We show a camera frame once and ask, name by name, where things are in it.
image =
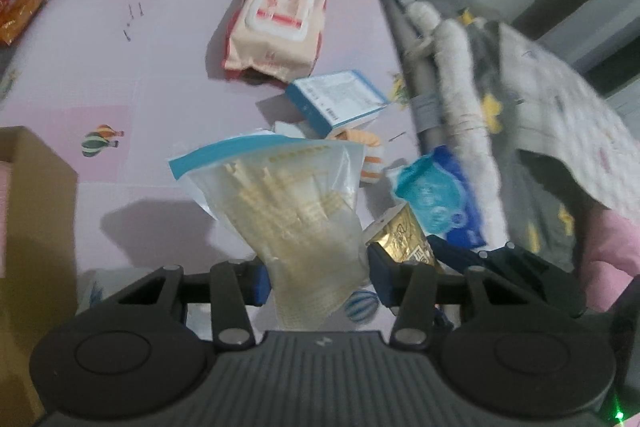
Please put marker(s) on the white blue print plastic bag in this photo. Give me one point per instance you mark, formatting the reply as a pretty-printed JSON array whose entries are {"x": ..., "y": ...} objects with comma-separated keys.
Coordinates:
[{"x": 92, "y": 287}]

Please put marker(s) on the white crocheted cloth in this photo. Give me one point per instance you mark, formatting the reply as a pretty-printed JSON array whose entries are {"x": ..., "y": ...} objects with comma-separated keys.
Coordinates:
[{"x": 455, "y": 67}]

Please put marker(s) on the pink balloon print mat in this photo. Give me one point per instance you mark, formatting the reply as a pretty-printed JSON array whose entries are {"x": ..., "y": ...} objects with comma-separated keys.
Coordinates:
[{"x": 150, "y": 57}]

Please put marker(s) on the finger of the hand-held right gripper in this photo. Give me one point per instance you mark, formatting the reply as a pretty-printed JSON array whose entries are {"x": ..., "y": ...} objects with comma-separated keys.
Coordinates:
[{"x": 447, "y": 251}]

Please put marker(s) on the pink blanket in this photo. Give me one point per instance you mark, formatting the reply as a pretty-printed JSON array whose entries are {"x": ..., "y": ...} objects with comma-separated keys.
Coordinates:
[{"x": 617, "y": 257}]

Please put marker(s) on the blue tissue pack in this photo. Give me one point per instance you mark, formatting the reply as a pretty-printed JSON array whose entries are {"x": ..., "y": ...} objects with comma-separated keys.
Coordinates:
[{"x": 440, "y": 197}]

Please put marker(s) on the pink wet wipes pack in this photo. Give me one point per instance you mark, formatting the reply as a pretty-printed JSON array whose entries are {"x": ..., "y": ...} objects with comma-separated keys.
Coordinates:
[{"x": 275, "y": 27}]

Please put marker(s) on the gold foil packet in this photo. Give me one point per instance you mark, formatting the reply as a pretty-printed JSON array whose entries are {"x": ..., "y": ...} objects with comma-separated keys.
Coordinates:
[{"x": 405, "y": 239}]

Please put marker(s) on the grey metal tube frame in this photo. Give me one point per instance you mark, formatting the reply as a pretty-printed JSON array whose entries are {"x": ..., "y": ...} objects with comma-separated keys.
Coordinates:
[{"x": 417, "y": 77}]

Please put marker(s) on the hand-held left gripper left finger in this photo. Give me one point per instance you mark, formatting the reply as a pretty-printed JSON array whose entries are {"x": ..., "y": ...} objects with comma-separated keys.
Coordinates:
[{"x": 260, "y": 279}]

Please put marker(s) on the brown cardboard box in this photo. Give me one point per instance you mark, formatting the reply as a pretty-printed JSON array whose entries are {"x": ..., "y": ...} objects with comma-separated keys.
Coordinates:
[{"x": 35, "y": 257}]

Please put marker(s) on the orange white striped cloth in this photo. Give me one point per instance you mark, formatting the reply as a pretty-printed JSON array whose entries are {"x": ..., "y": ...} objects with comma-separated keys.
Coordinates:
[{"x": 372, "y": 157}]

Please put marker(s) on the blue white carton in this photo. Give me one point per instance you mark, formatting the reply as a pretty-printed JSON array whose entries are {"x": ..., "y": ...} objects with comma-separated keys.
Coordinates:
[{"x": 335, "y": 102}]

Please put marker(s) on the grey patterned quilt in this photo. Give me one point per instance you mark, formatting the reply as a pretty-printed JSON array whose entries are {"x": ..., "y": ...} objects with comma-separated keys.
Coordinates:
[{"x": 540, "y": 107}]

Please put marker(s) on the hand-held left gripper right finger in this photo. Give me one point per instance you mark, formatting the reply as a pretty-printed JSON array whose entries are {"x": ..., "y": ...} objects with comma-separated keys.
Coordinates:
[{"x": 380, "y": 277}]

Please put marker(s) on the clear zip bag yellow contents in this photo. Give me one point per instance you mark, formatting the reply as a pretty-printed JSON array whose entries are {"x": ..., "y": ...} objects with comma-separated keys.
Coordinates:
[{"x": 300, "y": 227}]

